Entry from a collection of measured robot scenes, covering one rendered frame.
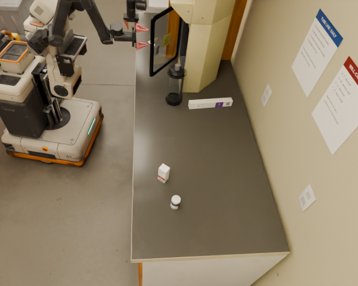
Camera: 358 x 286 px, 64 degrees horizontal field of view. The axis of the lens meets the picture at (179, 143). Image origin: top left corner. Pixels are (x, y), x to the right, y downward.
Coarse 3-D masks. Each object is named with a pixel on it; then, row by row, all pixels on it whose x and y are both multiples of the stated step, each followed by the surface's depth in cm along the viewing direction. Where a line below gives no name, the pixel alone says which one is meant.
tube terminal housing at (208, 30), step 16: (208, 0) 141; (224, 0) 147; (192, 16) 147; (208, 16) 148; (224, 16) 157; (192, 32) 154; (208, 32) 155; (224, 32) 168; (192, 48) 162; (208, 48) 164; (192, 64) 170; (208, 64) 176; (192, 80) 180; (208, 80) 189
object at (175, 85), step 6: (168, 72) 162; (168, 78) 166; (168, 84) 168; (174, 84) 165; (180, 84) 166; (168, 90) 171; (174, 90) 169; (180, 90) 170; (168, 96) 175; (174, 96) 172; (180, 96) 175
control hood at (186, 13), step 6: (174, 0) 143; (180, 0) 144; (186, 0) 145; (192, 0) 146; (174, 6) 142; (180, 6) 142; (186, 6) 143; (192, 6) 143; (180, 12) 145; (186, 12) 145; (192, 12) 146; (186, 18) 148
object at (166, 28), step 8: (168, 8) 162; (168, 16) 166; (176, 16) 173; (160, 24) 163; (168, 24) 170; (176, 24) 178; (160, 32) 168; (168, 32) 175; (176, 32) 183; (160, 40) 172; (168, 40) 180; (176, 40) 188; (160, 48) 177; (168, 48) 185; (176, 48) 194; (160, 56) 182; (168, 56) 190; (160, 64) 187
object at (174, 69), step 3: (174, 66) 164; (177, 66) 159; (180, 66) 164; (171, 69) 162; (174, 69) 162; (177, 69) 161; (180, 69) 163; (183, 69) 163; (171, 72) 161; (174, 72) 160; (177, 72) 161; (180, 72) 161; (183, 72) 162; (174, 75) 161; (177, 75) 161; (180, 75) 161
